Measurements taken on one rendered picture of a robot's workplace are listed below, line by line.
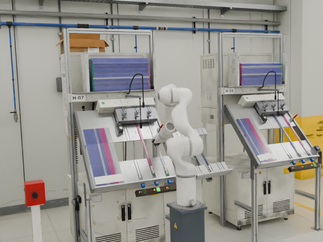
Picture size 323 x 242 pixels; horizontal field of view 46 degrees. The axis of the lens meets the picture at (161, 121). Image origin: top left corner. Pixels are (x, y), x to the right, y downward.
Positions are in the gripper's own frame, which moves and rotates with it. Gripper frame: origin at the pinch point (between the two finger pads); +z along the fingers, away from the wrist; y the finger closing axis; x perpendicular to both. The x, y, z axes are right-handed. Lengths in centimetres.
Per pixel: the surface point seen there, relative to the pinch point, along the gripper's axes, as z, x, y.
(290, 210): 54, 66, -149
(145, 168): -2.8, 20.5, 15.5
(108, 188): -4, 32, 48
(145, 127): 3.7, -16.5, 4.8
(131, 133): 3.0, -12.5, 18.1
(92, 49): 7, -99, 34
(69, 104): 8, -45, 62
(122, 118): -1.7, -23.8, 24.7
